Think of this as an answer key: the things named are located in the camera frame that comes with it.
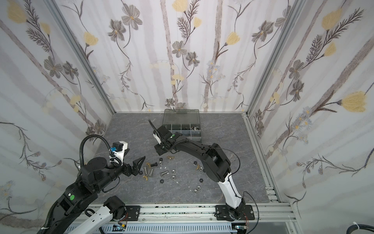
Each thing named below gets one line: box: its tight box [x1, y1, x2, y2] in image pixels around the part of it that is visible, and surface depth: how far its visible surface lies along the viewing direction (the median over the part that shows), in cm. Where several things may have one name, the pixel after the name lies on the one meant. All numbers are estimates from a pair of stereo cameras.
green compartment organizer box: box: [162, 108, 202, 143], surface depth 125 cm
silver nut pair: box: [192, 185, 202, 195], surface depth 83 cm
